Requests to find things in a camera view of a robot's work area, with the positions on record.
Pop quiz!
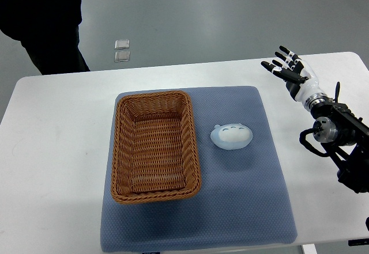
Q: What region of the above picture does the white robotic hand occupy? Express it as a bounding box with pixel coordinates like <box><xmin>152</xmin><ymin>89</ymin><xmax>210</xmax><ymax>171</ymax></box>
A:
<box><xmin>261</xmin><ymin>46</ymin><xmax>327</xmax><ymax>111</ymax></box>

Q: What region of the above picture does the light blue plush toy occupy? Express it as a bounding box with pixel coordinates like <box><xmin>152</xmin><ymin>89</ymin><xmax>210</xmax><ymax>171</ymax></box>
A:
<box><xmin>210</xmin><ymin>123</ymin><xmax>253</xmax><ymax>150</ymax></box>

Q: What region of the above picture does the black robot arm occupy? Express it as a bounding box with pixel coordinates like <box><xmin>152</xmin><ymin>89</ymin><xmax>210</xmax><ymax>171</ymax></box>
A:
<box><xmin>261</xmin><ymin>46</ymin><xmax>368</xmax><ymax>194</ymax></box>

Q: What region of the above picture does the brown wicker basket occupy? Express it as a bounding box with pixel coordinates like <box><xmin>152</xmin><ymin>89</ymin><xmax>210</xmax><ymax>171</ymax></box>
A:
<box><xmin>111</xmin><ymin>90</ymin><xmax>202</xmax><ymax>204</ymax></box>

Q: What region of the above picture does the blue textured mat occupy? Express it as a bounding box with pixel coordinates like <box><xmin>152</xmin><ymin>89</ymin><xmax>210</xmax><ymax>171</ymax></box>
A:
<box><xmin>100</xmin><ymin>86</ymin><xmax>298</xmax><ymax>252</ymax></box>

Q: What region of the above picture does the upper clear floor tile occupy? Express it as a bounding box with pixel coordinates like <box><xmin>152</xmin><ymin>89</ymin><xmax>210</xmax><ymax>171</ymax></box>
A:
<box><xmin>115</xmin><ymin>39</ymin><xmax>130</xmax><ymax>50</ymax></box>

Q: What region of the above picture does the black table control panel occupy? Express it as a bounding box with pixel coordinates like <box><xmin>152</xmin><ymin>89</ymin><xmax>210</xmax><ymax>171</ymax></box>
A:
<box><xmin>348</xmin><ymin>238</ymin><xmax>369</xmax><ymax>247</ymax></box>

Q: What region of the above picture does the person in black clothes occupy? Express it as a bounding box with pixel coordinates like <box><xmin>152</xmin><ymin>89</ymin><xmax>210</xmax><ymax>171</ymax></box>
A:
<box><xmin>1</xmin><ymin>0</ymin><xmax>89</xmax><ymax>75</ymax></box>

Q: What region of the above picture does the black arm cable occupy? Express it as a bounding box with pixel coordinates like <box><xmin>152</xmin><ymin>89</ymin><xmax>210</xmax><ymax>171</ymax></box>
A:
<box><xmin>299</xmin><ymin>127</ymin><xmax>338</xmax><ymax>160</ymax></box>

